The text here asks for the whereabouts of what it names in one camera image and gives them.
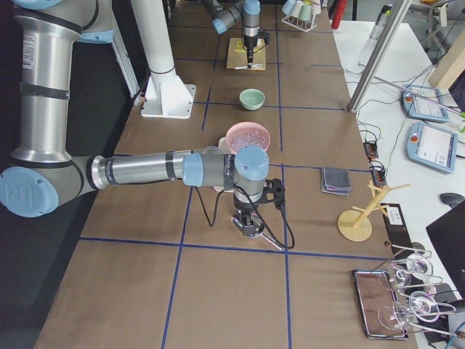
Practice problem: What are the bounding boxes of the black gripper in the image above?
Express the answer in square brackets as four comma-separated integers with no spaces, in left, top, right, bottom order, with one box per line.
[243,35,258,63]
[232,192,262,236]

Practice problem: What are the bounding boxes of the metal ice scoop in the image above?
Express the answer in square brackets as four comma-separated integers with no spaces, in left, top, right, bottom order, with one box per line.
[231,218,283,251]

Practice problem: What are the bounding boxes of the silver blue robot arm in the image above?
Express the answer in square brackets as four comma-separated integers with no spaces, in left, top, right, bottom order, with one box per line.
[201,0,261,68]
[1,1,272,237]

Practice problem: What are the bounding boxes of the white plastic spoon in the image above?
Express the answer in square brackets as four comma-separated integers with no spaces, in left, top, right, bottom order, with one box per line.
[234,64,263,70]

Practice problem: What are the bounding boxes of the green ceramic bowl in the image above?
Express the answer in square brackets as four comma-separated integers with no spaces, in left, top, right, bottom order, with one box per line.
[239,88,265,111]

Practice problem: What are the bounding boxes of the pile of clear ice cubes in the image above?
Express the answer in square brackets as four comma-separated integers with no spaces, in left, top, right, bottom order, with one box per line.
[230,130,268,151]

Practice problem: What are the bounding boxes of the pink bowl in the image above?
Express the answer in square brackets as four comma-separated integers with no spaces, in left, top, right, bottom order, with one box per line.
[225,121,270,153]

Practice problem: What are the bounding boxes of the wooden cutting board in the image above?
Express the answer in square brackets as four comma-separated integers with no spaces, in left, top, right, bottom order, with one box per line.
[226,38,266,71]

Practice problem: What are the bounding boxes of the rack of pastel cups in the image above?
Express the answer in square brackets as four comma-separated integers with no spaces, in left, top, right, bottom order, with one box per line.
[281,0,322,33]

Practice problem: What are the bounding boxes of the white tray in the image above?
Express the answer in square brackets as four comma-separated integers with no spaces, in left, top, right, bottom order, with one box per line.
[213,137,233,193]

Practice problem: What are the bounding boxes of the red fire extinguisher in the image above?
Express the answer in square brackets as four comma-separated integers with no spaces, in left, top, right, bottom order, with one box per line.
[331,0,347,30]

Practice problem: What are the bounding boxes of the folded grey cloths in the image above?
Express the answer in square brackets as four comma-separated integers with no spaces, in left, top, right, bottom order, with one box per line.
[320,167,352,196]

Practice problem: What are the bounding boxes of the wooden mug tree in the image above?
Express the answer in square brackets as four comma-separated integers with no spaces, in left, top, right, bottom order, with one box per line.
[337,180,411,242]

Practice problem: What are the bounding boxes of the clear water bottle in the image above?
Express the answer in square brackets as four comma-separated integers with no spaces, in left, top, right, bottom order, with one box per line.
[369,4,392,40]

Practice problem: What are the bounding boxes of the black orange power adapter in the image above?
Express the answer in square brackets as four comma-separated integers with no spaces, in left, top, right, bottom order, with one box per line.
[363,140,379,160]

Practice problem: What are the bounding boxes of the black box with label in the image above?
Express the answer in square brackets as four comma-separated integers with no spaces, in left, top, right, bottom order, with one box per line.
[383,203,412,247]

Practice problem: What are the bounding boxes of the metal tray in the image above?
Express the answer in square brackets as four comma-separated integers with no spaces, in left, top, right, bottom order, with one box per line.
[352,269,409,340]

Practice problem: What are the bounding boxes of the wine glass rack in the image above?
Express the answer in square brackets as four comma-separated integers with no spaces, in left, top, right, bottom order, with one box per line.
[377,241,464,340]

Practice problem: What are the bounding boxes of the upper teach pendant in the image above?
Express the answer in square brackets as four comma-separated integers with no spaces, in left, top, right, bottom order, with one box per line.
[402,85,449,124]

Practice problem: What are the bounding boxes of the teach pendant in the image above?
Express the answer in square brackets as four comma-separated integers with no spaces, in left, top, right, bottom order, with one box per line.
[402,85,449,124]
[406,121,458,174]

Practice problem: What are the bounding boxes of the lower teach pendant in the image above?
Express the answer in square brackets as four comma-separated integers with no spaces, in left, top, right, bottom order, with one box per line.
[406,121,458,174]

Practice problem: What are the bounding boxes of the black laptop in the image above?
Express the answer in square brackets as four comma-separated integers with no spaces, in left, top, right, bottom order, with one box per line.
[426,204,464,292]

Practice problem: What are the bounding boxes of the black computer mouse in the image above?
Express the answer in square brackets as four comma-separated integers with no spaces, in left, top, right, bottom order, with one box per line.
[439,192,465,208]

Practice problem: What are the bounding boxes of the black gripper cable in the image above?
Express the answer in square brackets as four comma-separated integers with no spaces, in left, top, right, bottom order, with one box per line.
[193,186,294,250]

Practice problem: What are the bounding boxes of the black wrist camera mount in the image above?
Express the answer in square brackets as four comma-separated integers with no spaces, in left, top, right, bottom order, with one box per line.
[257,178,286,212]

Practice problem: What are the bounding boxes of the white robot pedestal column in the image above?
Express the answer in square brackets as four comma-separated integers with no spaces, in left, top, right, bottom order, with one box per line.
[131,0,196,119]

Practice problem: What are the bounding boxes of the aluminium frame post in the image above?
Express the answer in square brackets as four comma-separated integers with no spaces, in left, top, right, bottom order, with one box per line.
[347,0,412,113]

